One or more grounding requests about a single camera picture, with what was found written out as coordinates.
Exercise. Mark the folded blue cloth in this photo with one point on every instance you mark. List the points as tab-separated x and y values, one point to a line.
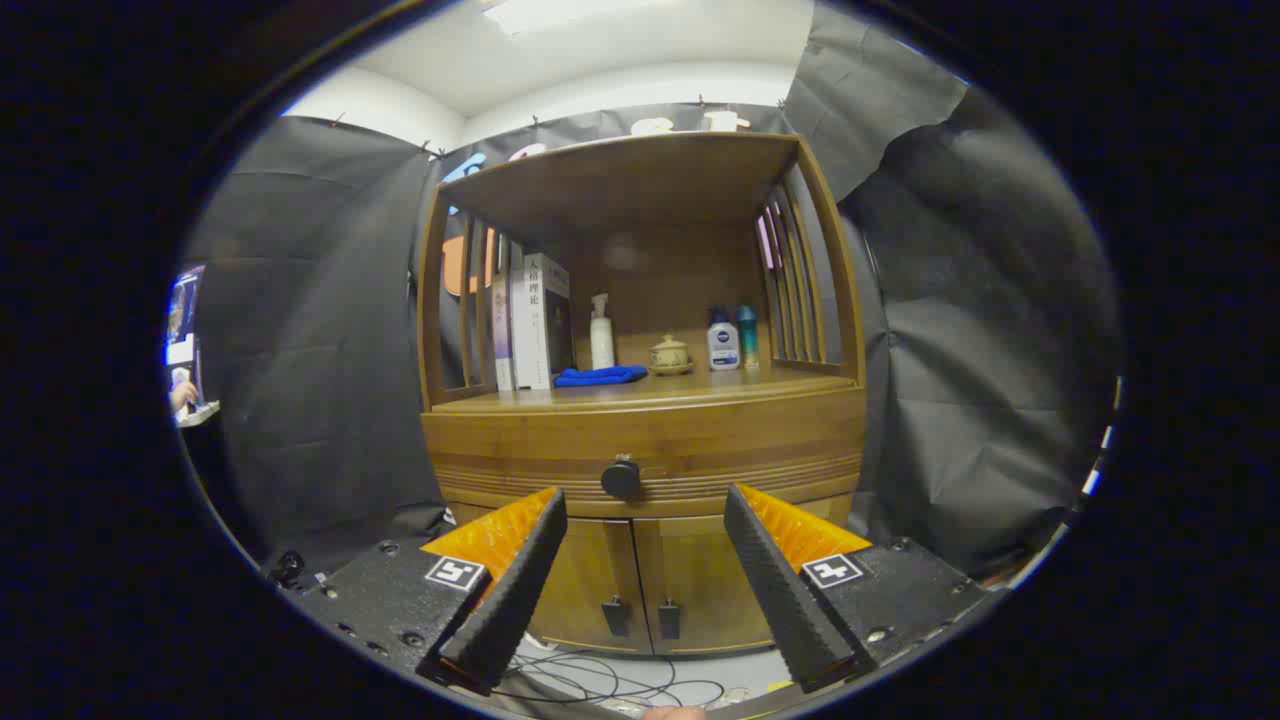
600	376

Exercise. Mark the thick white book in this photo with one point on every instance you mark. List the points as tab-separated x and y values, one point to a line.
530	330

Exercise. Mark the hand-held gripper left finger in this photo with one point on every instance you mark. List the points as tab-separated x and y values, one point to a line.
515	590

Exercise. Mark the wooden cabinet countertop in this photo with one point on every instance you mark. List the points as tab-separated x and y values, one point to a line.
700	385

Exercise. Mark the white pump bottle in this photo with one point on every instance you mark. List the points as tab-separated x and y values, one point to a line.
601	345

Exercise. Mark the black backdrop cloth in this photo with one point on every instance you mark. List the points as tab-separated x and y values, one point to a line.
320	330

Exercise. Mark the wooden cabinet door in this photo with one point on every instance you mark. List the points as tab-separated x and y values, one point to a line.
590	570
690	570

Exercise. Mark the thin purple-spined book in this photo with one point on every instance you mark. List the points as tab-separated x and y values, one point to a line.
501	340

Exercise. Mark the lidded ceramic tea cup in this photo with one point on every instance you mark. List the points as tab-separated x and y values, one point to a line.
669	355

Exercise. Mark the teal slim bottle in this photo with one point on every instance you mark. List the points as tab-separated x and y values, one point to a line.
748	335

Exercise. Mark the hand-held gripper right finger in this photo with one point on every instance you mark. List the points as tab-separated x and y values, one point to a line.
780	590

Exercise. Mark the white lotion bottle blue cap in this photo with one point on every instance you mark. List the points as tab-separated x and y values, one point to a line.
722	348

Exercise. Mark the wooden drawer with black knob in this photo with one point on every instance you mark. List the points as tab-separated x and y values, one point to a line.
520	450

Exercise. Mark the small black floor device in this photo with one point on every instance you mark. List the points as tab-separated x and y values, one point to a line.
287	568

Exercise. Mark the wooden cabinet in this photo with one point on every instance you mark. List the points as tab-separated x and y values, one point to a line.
650	180

